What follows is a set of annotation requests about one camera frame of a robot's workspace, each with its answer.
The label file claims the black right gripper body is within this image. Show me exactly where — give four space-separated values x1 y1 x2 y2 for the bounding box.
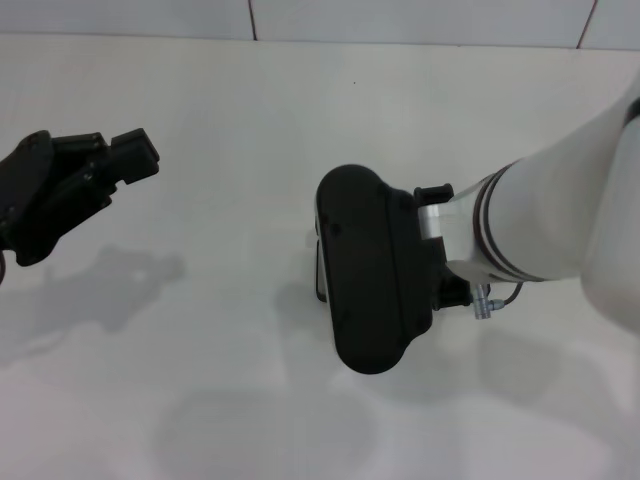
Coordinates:
313 162 472 377

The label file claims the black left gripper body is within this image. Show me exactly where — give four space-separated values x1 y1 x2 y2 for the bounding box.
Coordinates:
0 129 67 267

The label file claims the black glasses case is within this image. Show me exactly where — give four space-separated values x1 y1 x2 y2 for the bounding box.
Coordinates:
312 199 331 305

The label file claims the right gripper cable with plug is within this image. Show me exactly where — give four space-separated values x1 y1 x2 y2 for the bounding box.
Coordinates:
469 280 525 321

